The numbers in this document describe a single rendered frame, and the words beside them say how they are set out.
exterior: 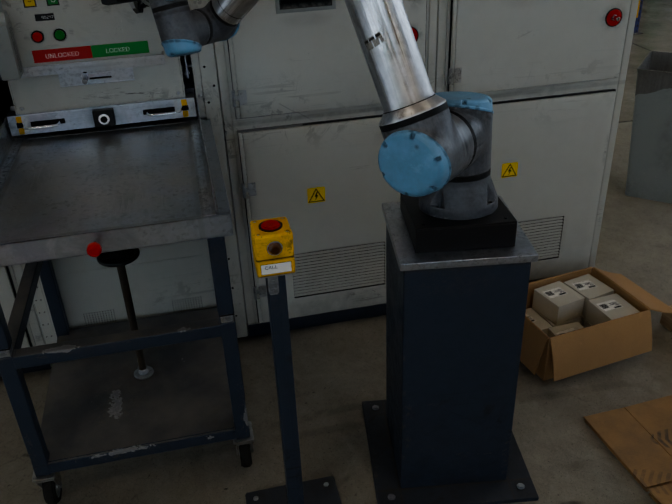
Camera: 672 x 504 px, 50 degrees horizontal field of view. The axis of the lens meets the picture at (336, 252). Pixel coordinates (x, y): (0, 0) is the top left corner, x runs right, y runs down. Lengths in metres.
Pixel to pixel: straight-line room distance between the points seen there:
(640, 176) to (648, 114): 0.32
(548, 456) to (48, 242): 1.49
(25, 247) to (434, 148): 0.92
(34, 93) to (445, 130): 1.27
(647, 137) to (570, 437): 1.80
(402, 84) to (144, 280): 1.35
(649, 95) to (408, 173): 2.27
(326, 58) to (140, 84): 0.57
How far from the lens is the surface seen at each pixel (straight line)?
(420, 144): 1.46
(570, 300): 2.64
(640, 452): 2.34
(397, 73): 1.49
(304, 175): 2.40
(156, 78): 2.26
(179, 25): 1.85
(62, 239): 1.71
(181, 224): 1.69
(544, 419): 2.39
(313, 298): 2.63
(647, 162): 3.77
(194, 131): 2.21
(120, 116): 2.29
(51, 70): 2.24
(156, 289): 2.56
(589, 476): 2.25
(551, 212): 2.80
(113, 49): 2.25
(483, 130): 1.66
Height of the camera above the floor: 1.59
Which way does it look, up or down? 30 degrees down
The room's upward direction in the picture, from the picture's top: 2 degrees counter-clockwise
